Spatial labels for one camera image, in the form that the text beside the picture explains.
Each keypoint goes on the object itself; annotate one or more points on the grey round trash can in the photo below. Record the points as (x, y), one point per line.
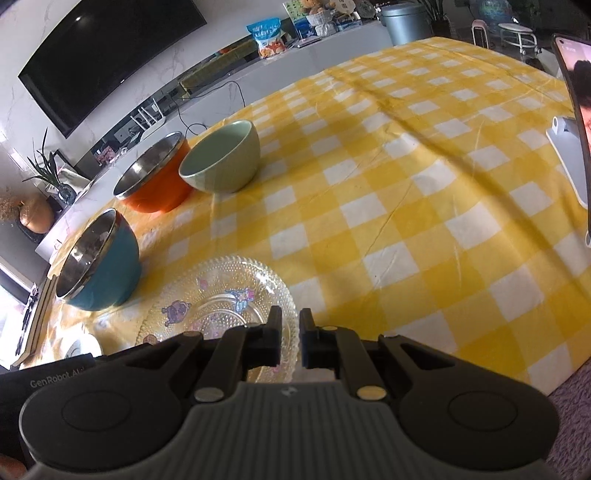
(406, 25)

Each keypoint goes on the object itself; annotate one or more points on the yellow checked tablecloth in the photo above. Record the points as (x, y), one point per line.
(392, 207)

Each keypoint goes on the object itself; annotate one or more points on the golden round vase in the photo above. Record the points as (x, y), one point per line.
(36, 214)

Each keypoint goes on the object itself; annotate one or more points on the white router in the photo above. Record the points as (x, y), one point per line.
(150, 117)

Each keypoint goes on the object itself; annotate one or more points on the teal steel bowl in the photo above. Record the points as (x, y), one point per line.
(108, 272)

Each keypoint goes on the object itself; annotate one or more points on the green ceramic bowl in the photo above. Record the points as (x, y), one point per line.
(217, 157)

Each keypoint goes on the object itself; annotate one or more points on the blue snack bag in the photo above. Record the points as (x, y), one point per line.
(268, 39)

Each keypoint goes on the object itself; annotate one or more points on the pink picture card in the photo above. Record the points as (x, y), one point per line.
(105, 154)

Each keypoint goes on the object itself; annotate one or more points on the clear patterned glass plate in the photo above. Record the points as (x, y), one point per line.
(217, 295)

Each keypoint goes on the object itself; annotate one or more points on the basket of stuffed toys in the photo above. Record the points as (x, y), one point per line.
(321, 18)

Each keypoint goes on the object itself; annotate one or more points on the white round rolling stool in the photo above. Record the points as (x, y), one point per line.
(519, 39)

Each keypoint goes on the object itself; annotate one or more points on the white small plate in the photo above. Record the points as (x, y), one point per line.
(82, 346)

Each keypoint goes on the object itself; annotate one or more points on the green potted plant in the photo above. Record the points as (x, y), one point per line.
(48, 170)

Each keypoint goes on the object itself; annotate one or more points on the orange steel bowl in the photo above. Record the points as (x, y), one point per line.
(157, 180)

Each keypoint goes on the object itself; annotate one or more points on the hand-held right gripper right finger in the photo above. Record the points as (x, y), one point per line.
(305, 350)

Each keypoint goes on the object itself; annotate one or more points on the white phone stand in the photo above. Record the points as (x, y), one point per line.
(570, 157)

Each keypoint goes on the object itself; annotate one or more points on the black flat television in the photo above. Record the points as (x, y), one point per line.
(106, 55)

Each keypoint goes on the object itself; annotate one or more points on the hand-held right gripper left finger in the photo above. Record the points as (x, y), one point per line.
(275, 347)

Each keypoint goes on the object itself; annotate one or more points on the pink small heater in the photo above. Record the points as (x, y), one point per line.
(481, 33)

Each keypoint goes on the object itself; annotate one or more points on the smartphone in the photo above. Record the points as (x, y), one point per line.
(579, 106)

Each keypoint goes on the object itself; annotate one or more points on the wooden board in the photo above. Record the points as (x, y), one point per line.
(39, 318)

